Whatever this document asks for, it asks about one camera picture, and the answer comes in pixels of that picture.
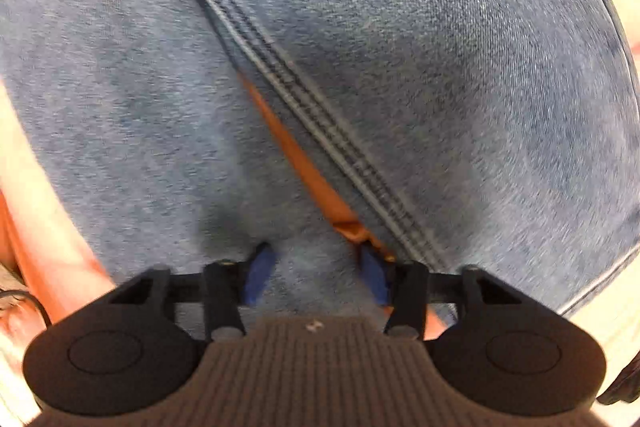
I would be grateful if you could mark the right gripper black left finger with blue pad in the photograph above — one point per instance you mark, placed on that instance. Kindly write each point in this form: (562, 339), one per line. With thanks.
(143, 340)

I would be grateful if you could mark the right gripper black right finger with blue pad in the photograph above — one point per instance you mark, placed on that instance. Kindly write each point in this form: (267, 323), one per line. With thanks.
(505, 351)

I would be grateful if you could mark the blue denim jeans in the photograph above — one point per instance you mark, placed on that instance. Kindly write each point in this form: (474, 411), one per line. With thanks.
(498, 133)

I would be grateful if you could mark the orange bed sheet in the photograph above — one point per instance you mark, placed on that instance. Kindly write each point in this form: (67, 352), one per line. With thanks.
(333, 368)

